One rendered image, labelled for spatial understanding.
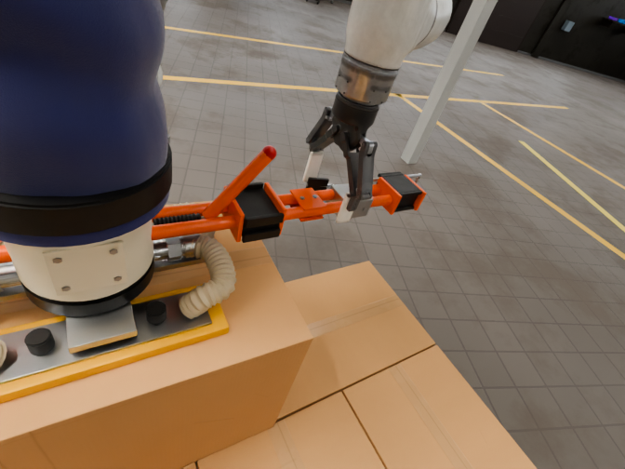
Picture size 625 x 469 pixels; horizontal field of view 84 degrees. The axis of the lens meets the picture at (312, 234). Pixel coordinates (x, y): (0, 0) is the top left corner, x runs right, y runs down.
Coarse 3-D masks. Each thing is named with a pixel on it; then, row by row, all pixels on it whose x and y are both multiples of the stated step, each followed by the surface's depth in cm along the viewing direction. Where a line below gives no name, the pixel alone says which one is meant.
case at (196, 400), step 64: (256, 256) 71; (0, 320) 49; (256, 320) 60; (64, 384) 45; (128, 384) 47; (192, 384) 51; (256, 384) 62; (0, 448) 41; (64, 448) 47; (128, 448) 56; (192, 448) 69
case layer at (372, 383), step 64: (320, 320) 113; (384, 320) 119; (320, 384) 97; (384, 384) 101; (448, 384) 107; (256, 448) 81; (320, 448) 85; (384, 448) 88; (448, 448) 92; (512, 448) 97
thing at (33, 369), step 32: (192, 288) 59; (64, 320) 49; (160, 320) 52; (192, 320) 54; (224, 320) 56; (32, 352) 44; (64, 352) 46; (96, 352) 47; (128, 352) 49; (160, 352) 51; (0, 384) 42; (32, 384) 43
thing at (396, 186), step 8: (392, 176) 79; (400, 176) 80; (384, 184) 76; (392, 184) 76; (400, 184) 77; (408, 184) 78; (416, 184) 79; (384, 192) 77; (392, 192) 74; (400, 192) 74; (408, 192) 75; (416, 192) 76; (424, 192) 77; (392, 200) 75; (400, 200) 76; (408, 200) 78; (416, 200) 79; (392, 208) 75; (400, 208) 78; (408, 208) 79; (416, 208) 80
